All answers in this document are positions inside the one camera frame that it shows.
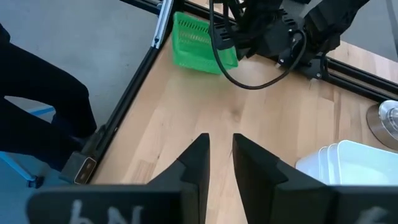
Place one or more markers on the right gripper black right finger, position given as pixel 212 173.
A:
pixel 255 174

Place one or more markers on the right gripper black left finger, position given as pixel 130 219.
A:
pixel 199 168

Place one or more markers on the green plastic basket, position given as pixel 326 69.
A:
pixel 192 46

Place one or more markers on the white plastic basket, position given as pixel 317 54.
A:
pixel 367 165
pixel 332 165
pixel 311 168

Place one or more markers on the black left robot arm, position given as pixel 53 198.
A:
pixel 326 18

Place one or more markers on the white shade table lamp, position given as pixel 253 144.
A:
pixel 388 118

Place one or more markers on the person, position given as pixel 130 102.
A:
pixel 37 93

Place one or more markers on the blue metal leg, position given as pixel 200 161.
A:
pixel 15 168

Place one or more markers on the silver metal bracket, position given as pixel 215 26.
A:
pixel 162 25

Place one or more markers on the black aluminium extrusion frame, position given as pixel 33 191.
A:
pixel 124 105

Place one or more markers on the black bracket with label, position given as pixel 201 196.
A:
pixel 82 169

